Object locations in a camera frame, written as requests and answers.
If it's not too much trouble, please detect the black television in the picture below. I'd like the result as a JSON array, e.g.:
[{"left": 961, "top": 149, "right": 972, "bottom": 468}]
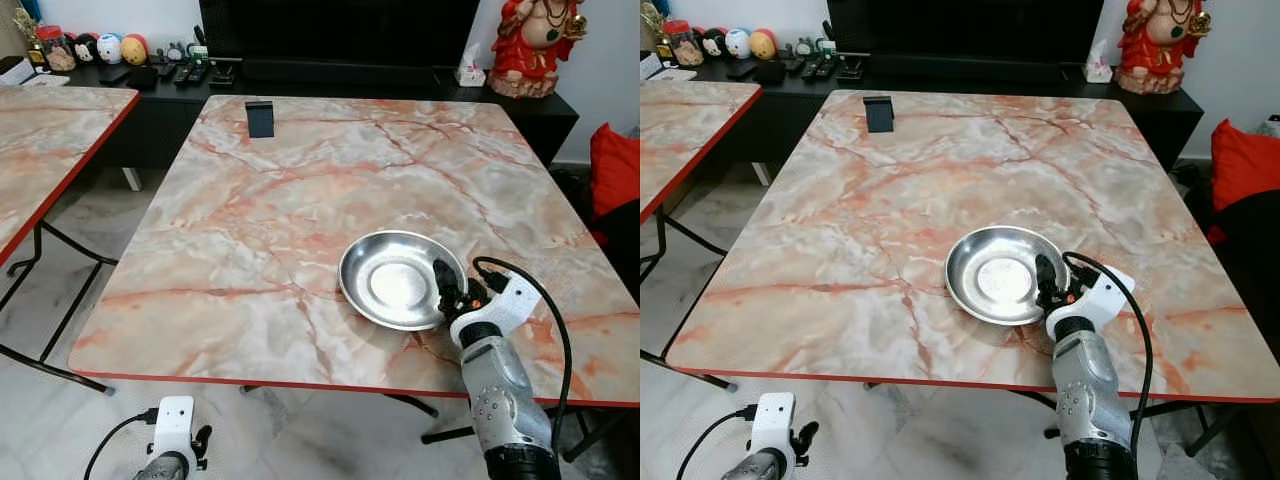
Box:
[
  {"left": 826, "top": 0, "right": 1106, "bottom": 66},
  {"left": 198, "top": 0, "right": 481, "bottom": 69}
]

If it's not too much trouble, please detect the black chair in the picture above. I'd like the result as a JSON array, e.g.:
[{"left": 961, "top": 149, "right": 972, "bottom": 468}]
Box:
[
  {"left": 1212, "top": 190, "right": 1280, "bottom": 306},
  {"left": 598, "top": 198, "right": 641, "bottom": 306}
]

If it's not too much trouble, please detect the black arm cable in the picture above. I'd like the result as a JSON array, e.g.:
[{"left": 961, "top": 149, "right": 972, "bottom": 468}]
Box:
[
  {"left": 85, "top": 408, "right": 161, "bottom": 480},
  {"left": 677, "top": 405, "right": 756, "bottom": 480},
  {"left": 1062, "top": 250, "right": 1155, "bottom": 451},
  {"left": 472, "top": 256, "right": 574, "bottom": 453}
]

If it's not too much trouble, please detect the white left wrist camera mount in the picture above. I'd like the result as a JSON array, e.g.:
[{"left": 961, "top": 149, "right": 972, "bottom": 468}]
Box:
[
  {"left": 750, "top": 392, "right": 797, "bottom": 463},
  {"left": 155, "top": 396, "right": 195, "bottom": 461}
]

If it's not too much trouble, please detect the marble-pattern folding table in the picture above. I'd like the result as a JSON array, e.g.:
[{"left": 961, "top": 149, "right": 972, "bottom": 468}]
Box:
[
  {"left": 665, "top": 90, "right": 1280, "bottom": 459},
  {"left": 0, "top": 85, "right": 141, "bottom": 394},
  {"left": 640, "top": 80, "right": 763, "bottom": 391},
  {"left": 68, "top": 95, "right": 641, "bottom": 463}
]

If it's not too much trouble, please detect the large shallow steel plate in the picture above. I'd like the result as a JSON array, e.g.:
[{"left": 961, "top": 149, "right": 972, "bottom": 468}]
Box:
[
  {"left": 338, "top": 230, "right": 469, "bottom": 332},
  {"left": 945, "top": 225, "right": 1071, "bottom": 327}
]

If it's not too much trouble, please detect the red cushion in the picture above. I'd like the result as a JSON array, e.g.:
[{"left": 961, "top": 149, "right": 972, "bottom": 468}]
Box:
[
  {"left": 1205, "top": 118, "right": 1280, "bottom": 246},
  {"left": 590, "top": 123, "right": 641, "bottom": 246}
]

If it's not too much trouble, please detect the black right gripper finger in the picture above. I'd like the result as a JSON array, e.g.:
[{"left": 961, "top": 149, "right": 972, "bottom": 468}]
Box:
[
  {"left": 432, "top": 258, "right": 467, "bottom": 313},
  {"left": 1035, "top": 253, "right": 1067, "bottom": 308}
]

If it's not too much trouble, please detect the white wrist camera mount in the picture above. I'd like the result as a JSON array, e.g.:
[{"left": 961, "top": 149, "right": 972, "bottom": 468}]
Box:
[
  {"left": 1045, "top": 266, "right": 1137, "bottom": 337},
  {"left": 750, "top": 392, "right": 797, "bottom": 463},
  {"left": 155, "top": 396, "right": 195, "bottom": 461},
  {"left": 450, "top": 270, "right": 544, "bottom": 347}
]

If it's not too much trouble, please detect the red-lidded clear jar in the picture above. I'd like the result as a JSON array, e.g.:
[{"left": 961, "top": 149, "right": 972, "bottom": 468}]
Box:
[
  {"left": 663, "top": 20, "right": 704, "bottom": 69},
  {"left": 35, "top": 25, "right": 77, "bottom": 73}
]

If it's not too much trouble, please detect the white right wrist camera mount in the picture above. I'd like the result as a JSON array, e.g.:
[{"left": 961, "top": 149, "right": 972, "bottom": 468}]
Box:
[
  {"left": 450, "top": 270, "right": 544, "bottom": 347},
  {"left": 1045, "top": 266, "right": 1137, "bottom": 337}
]

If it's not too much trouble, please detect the white tissue box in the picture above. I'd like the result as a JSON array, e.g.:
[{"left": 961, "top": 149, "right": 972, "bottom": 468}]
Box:
[
  {"left": 1083, "top": 40, "right": 1114, "bottom": 84},
  {"left": 455, "top": 45, "right": 488, "bottom": 88}
]

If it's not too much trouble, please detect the red robed deity statue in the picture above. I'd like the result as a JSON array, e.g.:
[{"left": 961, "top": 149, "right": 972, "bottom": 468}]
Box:
[
  {"left": 1117, "top": 0, "right": 1213, "bottom": 96},
  {"left": 488, "top": 0, "right": 589, "bottom": 99}
]

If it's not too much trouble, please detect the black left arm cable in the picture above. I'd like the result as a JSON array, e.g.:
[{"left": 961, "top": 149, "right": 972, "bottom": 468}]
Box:
[
  {"left": 677, "top": 405, "right": 756, "bottom": 480},
  {"left": 85, "top": 408, "right": 161, "bottom": 480}
]

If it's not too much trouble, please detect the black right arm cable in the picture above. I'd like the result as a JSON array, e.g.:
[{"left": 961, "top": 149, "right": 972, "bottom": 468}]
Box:
[
  {"left": 472, "top": 256, "right": 574, "bottom": 453},
  {"left": 1062, "top": 250, "right": 1155, "bottom": 451}
]

